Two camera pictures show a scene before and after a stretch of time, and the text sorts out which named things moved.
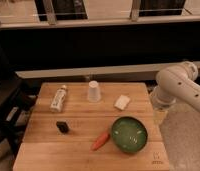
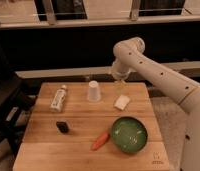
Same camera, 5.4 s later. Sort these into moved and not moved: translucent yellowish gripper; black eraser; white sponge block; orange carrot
Moved: translucent yellowish gripper
Not moved: orange carrot; black eraser; white sponge block
